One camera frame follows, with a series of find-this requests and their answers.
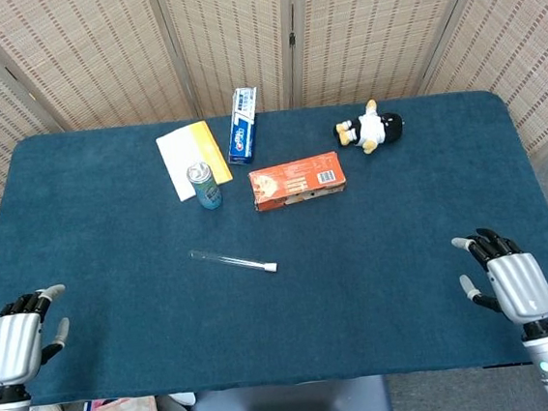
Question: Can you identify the orange cracker box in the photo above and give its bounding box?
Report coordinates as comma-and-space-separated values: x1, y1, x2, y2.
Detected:
246, 149, 350, 214

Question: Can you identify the blue tablecloth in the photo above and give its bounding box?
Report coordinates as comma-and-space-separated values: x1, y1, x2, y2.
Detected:
0, 84, 548, 411

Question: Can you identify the grey robot torso base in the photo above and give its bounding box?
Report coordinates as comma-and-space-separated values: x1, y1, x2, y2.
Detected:
185, 373, 394, 411

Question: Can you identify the clear glass test tube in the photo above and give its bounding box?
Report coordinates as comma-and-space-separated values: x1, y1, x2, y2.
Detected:
189, 243, 267, 279

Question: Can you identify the teal drink can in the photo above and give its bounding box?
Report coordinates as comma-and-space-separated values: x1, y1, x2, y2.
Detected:
185, 160, 225, 213

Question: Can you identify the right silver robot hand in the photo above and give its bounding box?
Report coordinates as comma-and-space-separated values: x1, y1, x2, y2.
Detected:
449, 221, 548, 333

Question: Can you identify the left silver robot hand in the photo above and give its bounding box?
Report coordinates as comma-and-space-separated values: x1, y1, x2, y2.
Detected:
0, 283, 76, 389

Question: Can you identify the blue white toothpaste box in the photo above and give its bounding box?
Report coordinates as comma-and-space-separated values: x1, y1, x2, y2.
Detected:
221, 86, 265, 167

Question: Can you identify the penguin plush toy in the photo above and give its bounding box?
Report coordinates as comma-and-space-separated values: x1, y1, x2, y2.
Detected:
330, 96, 407, 159

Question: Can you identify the woven bamboo folding screen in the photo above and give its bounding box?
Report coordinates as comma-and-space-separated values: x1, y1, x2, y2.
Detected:
0, 0, 548, 250

